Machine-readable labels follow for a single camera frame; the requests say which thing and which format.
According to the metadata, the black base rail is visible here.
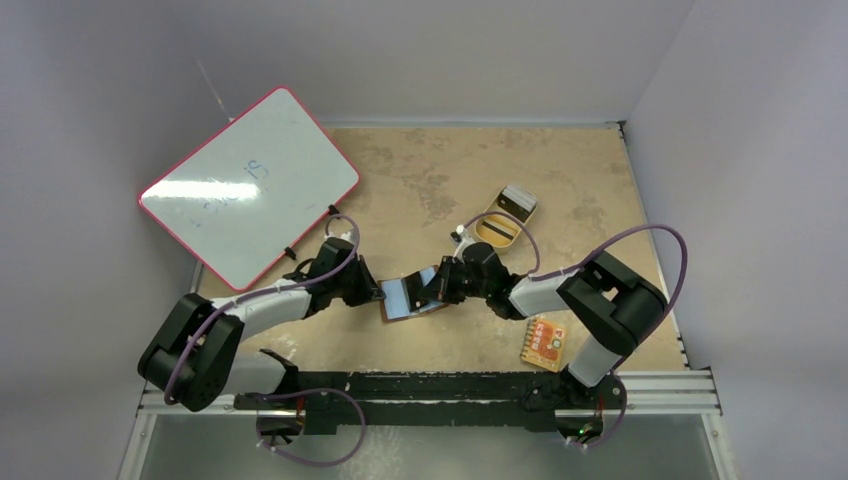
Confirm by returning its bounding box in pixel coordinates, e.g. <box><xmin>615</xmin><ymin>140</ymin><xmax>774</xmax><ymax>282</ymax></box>
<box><xmin>225</xmin><ymin>349</ymin><xmax>627</xmax><ymax>439</ymax></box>

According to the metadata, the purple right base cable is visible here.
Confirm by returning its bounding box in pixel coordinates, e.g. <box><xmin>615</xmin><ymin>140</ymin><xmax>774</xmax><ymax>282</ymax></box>
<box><xmin>563</xmin><ymin>374</ymin><xmax>627</xmax><ymax>453</ymax></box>

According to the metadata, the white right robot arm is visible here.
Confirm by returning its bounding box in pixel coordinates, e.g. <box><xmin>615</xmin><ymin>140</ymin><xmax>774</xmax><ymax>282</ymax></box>
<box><xmin>416</xmin><ymin>242</ymin><xmax>670</xmax><ymax>407</ymax></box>

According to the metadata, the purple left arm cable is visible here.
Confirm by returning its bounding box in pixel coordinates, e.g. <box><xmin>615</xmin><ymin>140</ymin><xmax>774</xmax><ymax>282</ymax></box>
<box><xmin>162</xmin><ymin>213</ymin><xmax>362</xmax><ymax>407</ymax></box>

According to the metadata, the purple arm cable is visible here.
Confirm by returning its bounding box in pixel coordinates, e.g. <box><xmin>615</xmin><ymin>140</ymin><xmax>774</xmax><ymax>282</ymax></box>
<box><xmin>162</xmin><ymin>213</ymin><xmax>362</xmax><ymax>407</ymax></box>
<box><xmin>462</xmin><ymin>211</ymin><xmax>689</xmax><ymax>319</ymax></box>

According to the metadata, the beige oval tray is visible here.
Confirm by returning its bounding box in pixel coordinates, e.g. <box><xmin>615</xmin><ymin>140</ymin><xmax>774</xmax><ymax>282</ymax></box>
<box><xmin>473</xmin><ymin>188</ymin><xmax>538</xmax><ymax>253</ymax></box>

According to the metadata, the pink framed whiteboard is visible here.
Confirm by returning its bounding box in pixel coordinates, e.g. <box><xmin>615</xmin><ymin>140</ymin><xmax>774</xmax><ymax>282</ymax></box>
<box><xmin>138</xmin><ymin>86</ymin><xmax>360</xmax><ymax>292</ymax></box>

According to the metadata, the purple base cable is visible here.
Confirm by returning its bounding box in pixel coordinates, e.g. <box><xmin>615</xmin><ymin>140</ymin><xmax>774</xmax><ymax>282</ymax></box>
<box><xmin>255</xmin><ymin>388</ymin><xmax>368</xmax><ymax>469</ymax></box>
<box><xmin>563</xmin><ymin>374</ymin><xmax>627</xmax><ymax>453</ymax></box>

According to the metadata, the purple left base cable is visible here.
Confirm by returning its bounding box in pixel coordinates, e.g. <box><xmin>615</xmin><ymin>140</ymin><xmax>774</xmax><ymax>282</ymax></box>
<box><xmin>255</xmin><ymin>388</ymin><xmax>368</xmax><ymax>469</ymax></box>

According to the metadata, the orange spiral notebook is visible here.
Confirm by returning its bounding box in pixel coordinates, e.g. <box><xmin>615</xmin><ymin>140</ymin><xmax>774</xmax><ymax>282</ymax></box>
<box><xmin>520</xmin><ymin>315</ymin><xmax>567</xmax><ymax>372</ymax></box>

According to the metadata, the black credit card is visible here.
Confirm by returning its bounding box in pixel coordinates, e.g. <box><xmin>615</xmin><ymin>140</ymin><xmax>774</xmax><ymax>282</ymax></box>
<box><xmin>401</xmin><ymin>272</ymin><xmax>439</xmax><ymax>315</ymax></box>

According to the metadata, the brown leather card holder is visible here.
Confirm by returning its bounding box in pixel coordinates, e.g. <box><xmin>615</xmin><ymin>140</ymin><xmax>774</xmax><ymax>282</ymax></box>
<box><xmin>378</xmin><ymin>265</ymin><xmax>447</xmax><ymax>323</ymax></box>

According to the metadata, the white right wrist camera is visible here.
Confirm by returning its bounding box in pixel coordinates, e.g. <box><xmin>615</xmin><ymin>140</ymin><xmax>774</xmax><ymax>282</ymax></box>
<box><xmin>450</xmin><ymin>224</ymin><xmax>475</xmax><ymax>259</ymax></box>

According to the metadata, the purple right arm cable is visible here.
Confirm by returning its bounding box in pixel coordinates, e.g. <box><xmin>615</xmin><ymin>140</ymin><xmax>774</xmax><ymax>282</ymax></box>
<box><xmin>462</xmin><ymin>211</ymin><xmax>689</xmax><ymax>319</ymax></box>

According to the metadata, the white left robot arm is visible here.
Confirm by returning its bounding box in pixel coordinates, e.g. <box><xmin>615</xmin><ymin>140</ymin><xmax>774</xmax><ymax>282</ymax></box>
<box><xmin>137</xmin><ymin>237</ymin><xmax>385</xmax><ymax>412</ymax></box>

